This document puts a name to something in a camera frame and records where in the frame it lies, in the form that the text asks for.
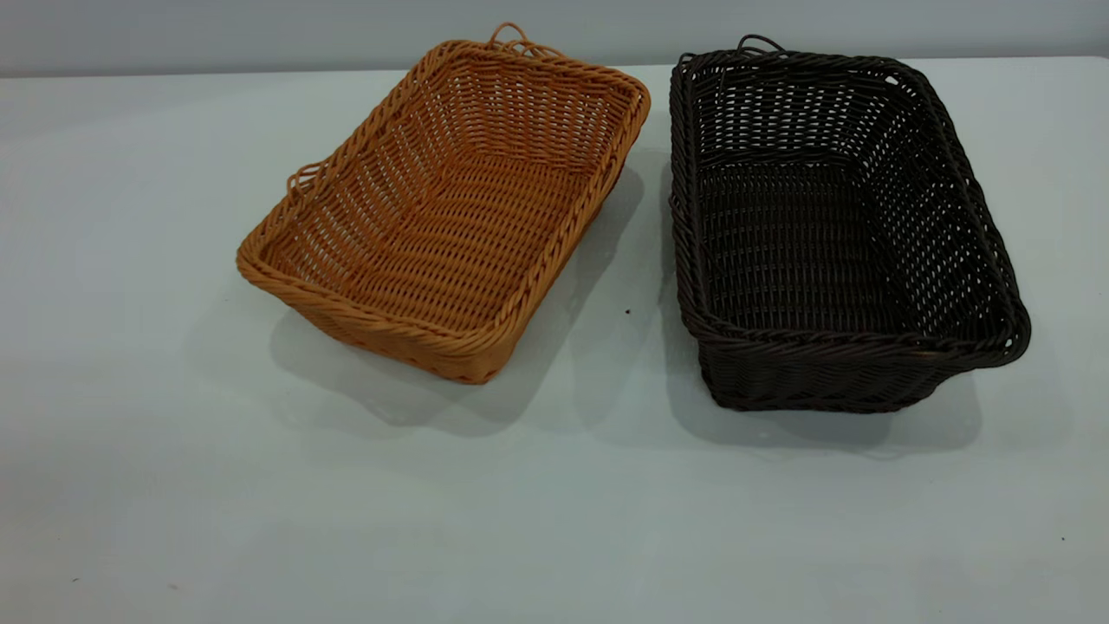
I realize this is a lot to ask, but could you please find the light brown wicker basket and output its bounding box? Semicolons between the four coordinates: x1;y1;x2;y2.
236;23;652;385

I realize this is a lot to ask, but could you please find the dark brown wicker basket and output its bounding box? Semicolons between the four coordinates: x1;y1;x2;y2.
668;35;1032;413

